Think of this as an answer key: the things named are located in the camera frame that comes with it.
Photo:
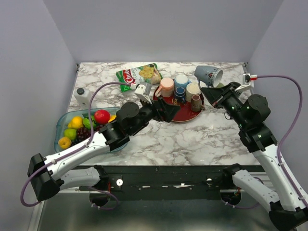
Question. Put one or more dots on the white bottle black cap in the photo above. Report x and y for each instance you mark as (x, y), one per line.
(83, 97)

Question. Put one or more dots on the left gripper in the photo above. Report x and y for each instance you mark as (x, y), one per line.
(168, 112)

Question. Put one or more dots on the grey-blue textured mug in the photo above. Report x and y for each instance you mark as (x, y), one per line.
(209, 75)

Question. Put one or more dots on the aluminium frame rail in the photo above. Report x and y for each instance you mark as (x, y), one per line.
(260, 175)

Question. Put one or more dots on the light blue mug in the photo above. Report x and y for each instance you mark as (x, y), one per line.
(181, 81)

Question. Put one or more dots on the brown striped stoneware mug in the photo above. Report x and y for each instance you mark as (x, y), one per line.
(196, 103)

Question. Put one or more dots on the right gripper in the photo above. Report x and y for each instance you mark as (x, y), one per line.
(217, 96)

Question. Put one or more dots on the yellow lemon toy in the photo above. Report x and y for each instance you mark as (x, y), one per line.
(112, 118)
(76, 122)

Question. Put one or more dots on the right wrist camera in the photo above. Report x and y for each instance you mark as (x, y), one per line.
(248, 83)

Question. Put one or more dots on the red apple toy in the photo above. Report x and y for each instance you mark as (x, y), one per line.
(102, 117)

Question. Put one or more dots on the green avocado toy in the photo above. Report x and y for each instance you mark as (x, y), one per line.
(86, 122)

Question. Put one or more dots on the green lime toy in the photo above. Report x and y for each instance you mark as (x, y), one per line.
(71, 133)

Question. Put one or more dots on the round red lacquer tray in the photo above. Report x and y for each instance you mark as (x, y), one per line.
(185, 113)

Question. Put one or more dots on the clear blue fruit container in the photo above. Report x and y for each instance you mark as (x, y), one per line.
(66, 118)

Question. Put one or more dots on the dark blue glazed mug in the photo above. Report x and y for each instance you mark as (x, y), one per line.
(179, 95)

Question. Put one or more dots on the yellow orange pepper toy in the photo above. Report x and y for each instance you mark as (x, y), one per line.
(64, 143)

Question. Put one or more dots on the green chips bag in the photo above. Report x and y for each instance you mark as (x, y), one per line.
(146, 73)

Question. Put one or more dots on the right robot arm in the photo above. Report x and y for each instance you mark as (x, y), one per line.
(287, 203)

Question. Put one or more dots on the pink mug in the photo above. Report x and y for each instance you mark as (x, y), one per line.
(166, 87)

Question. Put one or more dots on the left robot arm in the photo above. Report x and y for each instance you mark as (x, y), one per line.
(46, 174)

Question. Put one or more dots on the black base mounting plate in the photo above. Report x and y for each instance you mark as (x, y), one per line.
(148, 182)

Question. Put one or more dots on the cream mug black handle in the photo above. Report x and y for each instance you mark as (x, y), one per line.
(191, 90)

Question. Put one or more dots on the dark grape bunch toy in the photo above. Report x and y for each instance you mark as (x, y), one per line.
(82, 135)

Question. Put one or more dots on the light green mug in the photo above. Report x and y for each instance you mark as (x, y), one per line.
(220, 85)

